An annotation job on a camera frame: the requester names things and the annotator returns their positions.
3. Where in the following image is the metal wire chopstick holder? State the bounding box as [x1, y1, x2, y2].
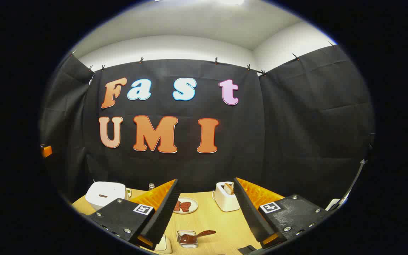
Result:
[177, 230, 198, 248]

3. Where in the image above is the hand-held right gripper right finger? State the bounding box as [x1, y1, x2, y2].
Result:
[233, 177, 329, 251]

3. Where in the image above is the black backdrop cloth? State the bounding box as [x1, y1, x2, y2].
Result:
[39, 44, 375, 209]

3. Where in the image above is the brown wooden spoon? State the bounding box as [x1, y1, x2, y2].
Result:
[181, 230, 217, 244]

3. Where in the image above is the cream rectangular dish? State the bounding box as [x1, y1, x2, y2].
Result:
[154, 234, 173, 254]

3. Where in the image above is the white oval plate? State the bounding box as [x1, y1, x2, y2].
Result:
[173, 197, 199, 215]

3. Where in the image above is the white toaster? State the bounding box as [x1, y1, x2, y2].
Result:
[214, 181, 242, 212]

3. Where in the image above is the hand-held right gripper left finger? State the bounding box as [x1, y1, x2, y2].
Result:
[88, 178, 182, 251]

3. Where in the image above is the white rice cooker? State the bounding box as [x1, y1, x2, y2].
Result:
[85, 181, 126, 211]

